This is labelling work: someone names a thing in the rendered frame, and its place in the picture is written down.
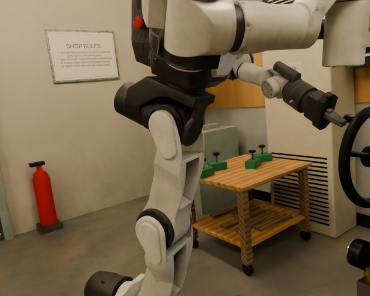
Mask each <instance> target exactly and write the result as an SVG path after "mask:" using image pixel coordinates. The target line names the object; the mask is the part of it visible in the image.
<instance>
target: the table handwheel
mask: <svg viewBox="0 0 370 296"><path fill-rule="evenodd" d="M368 118H370V106H368V107H366V108H364V109H362V110H361V111H360V112H359V113H357V114H356V115H355V116H354V118H353V119H352V120H351V122H350V123H349V125H348V127H347V129H346V131H345V133H344V136H343V138H342V142H341V146H340V149H339V158H338V171H339V179H340V182H341V186H342V188H343V191H344V193H345V194H346V196H347V197H348V198H349V200H350V201H351V202H353V203H354V204H355V205H357V206H359V207H362V208H370V198H363V197H362V196H360V195H359V194H358V192H357V191H356V190H355V187H354V185H353V182H352V178H351V170H350V159H351V157H359V158H360V160H361V163H362V165H363V166H365V167H370V146H366V147H365V148H364V149H363V150H362V151H361V152H356V151H353V150H352V146H353V143H354V140H355V137H356V134H357V133H358V130H359V129H360V127H361V126H362V125H363V123H364V122H365V121H366V120H367V119H368Z"/></svg>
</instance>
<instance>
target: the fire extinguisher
mask: <svg viewBox="0 0 370 296"><path fill-rule="evenodd" d="M28 164H29V167H36V169H37V171H36V172H34V174H33V179H32V182H33V189H34V192H35V198H36V204H37V208H38V214H39V220H40V223H36V227H37V229H38V230H39V232H40V233H41V234H42V235H43V234H46V233H50V232H52V231H56V230H59V229H62V228H63V223H62V222H61V221H60V220H59V219H58V218H57V215H56V209H55V202H54V199H53V193H52V186H51V180H50V177H49V175H48V174H47V172H46V171H44V170H42V165H45V161H39V162H33V163H28Z"/></svg>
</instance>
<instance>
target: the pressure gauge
mask: <svg viewBox="0 0 370 296"><path fill-rule="evenodd" d="M346 260H347V263H348V264H349V265H353V266H354V267H357V268H359V269H361V270H363V271H364V276H366V275H368V276H370V242H369V241H366V240H363V239H361V238H358V237H357V238H354V239H352V240H351V241H350V243H349V244H348V246H347V250H346Z"/></svg>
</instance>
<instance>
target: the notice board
mask: <svg viewBox="0 0 370 296"><path fill-rule="evenodd" d="M45 36H46V43H47V47H48V54H49V60H50V65H51V71H52V78H53V83H68V82H85V81H95V80H112V79H120V74H119V65H118V61H117V52H116V44H115V36H114V31H88V30H65V29H45Z"/></svg>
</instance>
